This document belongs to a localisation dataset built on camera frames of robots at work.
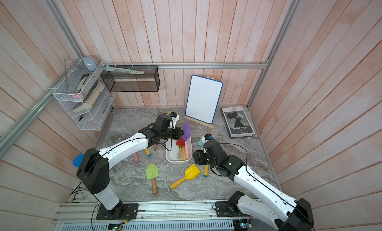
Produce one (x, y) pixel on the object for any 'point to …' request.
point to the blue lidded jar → (77, 160)
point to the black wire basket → (149, 81)
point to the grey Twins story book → (237, 122)
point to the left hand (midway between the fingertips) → (183, 134)
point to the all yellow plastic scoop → (190, 173)
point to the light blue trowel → (200, 142)
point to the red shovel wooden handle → (181, 143)
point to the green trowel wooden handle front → (152, 173)
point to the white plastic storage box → (171, 151)
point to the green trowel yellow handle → (184, 153)
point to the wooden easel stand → (209, 126)
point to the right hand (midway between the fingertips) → (196, 153)
